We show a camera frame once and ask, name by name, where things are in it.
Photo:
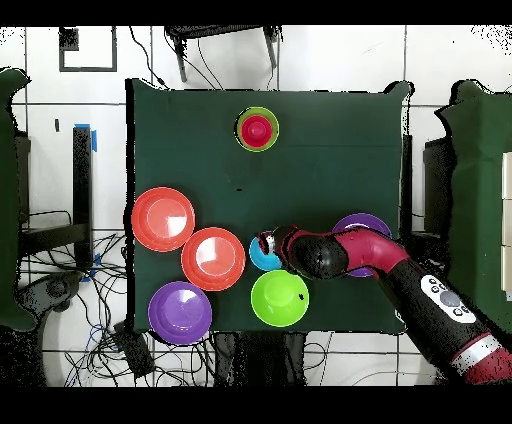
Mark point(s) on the black square floor frame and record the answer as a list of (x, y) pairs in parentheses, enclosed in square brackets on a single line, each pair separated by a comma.
[(68, 40)]

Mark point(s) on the dark green side table cloth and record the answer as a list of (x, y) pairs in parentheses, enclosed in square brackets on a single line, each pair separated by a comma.
[(480, 180), (8, 200)]

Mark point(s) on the small blue plastic bowl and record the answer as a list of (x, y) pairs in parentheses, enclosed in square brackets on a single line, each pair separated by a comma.
[(262, 262)]

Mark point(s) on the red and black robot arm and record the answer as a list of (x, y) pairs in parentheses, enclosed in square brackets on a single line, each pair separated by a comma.
[(372, 250)]

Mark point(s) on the large green plastic bowl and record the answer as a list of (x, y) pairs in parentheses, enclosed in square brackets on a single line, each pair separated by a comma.
[(276, 300)]

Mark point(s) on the white box stack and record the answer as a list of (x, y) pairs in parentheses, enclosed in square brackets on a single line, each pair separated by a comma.
[(508, 180)]

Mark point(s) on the black metal beam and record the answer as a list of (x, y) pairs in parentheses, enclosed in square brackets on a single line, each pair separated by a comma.
[(52, 238), (82, 180)]

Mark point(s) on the small green plastic bowl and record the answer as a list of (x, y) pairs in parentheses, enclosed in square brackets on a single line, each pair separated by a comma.
[(276, 136)]

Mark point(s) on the large orange plastic bowl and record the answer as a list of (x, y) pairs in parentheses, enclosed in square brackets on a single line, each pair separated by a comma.
[(163, 219), (213, 259)]

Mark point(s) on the black metal frame stand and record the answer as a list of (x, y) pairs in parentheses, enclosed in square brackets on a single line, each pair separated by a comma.
[(216, 31)]

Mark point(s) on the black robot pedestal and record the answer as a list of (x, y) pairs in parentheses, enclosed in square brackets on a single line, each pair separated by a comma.
[(256, 360)]

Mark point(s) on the black power strip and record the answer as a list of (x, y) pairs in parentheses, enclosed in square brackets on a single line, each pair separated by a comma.
[(134, 352)]

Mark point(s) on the dark grey machine base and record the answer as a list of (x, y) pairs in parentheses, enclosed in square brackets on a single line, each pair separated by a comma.
[(56, 288)]

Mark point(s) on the large purple plastic bowl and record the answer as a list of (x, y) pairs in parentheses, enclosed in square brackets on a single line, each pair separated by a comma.
[(362, 220), (180, 312)]

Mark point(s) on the red plastic cup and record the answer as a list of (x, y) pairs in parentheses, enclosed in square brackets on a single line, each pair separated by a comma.
[(256, 130)]

